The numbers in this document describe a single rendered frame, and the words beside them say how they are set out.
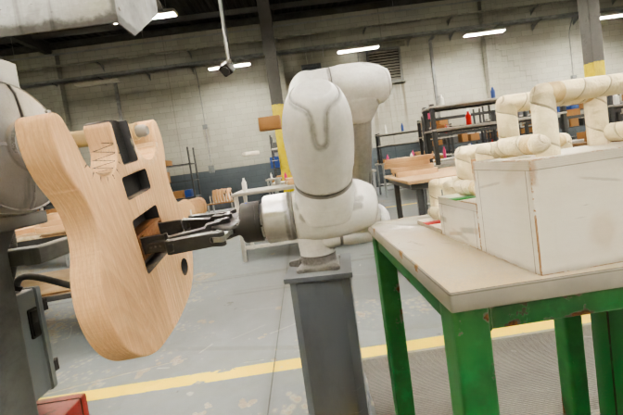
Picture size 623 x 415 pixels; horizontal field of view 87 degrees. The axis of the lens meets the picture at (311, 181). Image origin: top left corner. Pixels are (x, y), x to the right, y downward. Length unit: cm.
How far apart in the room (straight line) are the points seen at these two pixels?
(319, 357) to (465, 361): 97
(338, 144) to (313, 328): 107
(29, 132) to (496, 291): 65
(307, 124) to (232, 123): 1154
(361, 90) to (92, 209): 77
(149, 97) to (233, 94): 286
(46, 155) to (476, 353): 64
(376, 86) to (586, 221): 65
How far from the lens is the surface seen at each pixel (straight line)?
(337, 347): 148
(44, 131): 52
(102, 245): 55
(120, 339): 58
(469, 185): 76
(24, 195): 83
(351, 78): 104
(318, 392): 159
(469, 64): 1360
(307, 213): 56
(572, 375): 144
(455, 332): 57
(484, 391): 63
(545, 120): 60
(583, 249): 64
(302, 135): 47
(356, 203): 57
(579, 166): 62
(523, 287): 58
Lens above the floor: 114
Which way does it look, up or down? 3 degrees down
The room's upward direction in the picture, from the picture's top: 8 degrees counter-clockwise
